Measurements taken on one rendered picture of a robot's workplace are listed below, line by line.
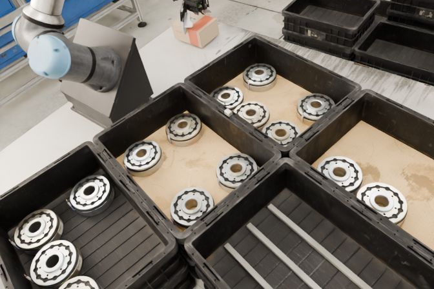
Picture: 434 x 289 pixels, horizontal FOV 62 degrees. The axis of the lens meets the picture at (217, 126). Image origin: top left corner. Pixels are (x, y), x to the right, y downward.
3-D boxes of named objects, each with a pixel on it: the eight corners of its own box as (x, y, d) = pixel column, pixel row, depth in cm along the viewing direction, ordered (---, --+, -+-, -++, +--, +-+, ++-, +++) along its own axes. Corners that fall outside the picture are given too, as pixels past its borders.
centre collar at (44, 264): (39, 260, 79) (37, 260, 79) (60, 246, 81) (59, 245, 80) (46, 278, 76) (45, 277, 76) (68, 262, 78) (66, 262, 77)
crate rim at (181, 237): (93, 144, 95) (89, 138, 93) (182, 86, 106) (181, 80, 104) (182, 248, 72) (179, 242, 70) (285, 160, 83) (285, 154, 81)
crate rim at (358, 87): (182, 86, 106) (181, 80, 104) (255, 39, 117) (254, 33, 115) (285, 160, 83) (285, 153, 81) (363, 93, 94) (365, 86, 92)
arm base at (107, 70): (83, 79, 125) (57, 73, 116) (101, 39, 121) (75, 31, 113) (108, 100, 118) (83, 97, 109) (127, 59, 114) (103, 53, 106)
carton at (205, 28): (174, 38, 160) (170, 23, 155) (192, 24, 166) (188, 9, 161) (201, 48, 152) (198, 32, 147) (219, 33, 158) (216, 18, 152)
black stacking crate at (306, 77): (189, 109, 113) (182, 81, 105) (256, 64, 124) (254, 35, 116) (285, 183, 90) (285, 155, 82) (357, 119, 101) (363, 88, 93)
